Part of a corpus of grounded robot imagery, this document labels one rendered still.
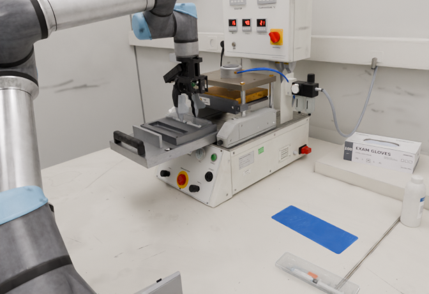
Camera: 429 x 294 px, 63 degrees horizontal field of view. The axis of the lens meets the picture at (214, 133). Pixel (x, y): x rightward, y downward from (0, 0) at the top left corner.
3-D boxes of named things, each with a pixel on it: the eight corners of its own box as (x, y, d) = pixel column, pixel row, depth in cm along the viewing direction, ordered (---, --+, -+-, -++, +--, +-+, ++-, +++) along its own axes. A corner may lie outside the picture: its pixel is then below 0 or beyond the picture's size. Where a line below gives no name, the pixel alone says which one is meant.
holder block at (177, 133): (179, 119, 128) (179, 112, 127) (217, 131, 114) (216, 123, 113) (140, 131, 118) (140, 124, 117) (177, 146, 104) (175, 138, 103)
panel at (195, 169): (156, 176, 133) (168, 129, 132) (209, 205, 112) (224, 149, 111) (151, 176, 131) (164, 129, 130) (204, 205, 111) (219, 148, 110)
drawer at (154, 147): (182, 127, 131) (180, 107, 128) (223, 141, 116) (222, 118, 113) (110, 151, 113) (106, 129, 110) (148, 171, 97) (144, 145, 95)
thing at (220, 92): (228, 92, 143) (227, 68, 140) (271, 100, 128) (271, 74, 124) (196, 101, 132) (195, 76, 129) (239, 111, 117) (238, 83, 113)
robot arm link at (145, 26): (135, -4, 92) (172, -5, 98) (128, 26, 102) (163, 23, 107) (145, 18, 90) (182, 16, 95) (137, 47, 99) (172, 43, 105)
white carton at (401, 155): (352, 148, 138) (354, 131, 135) (419, 161, 125) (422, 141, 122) (343, 159, 129) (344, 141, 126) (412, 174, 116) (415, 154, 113)
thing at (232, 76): (234, 87, 149) (233, 57, 145) (295, 98, 128) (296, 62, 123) (190, 99, 134) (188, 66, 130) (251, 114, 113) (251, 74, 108)
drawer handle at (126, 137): (119, 141, 110) (117, 129, 109) (145, 154, 100) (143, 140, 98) (113, 143, 109) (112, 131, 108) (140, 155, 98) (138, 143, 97)
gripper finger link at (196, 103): (204, 120, 115) (198, 95, 111) (193, 117, 120) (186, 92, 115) (210, 116, 117) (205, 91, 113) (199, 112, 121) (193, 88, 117)
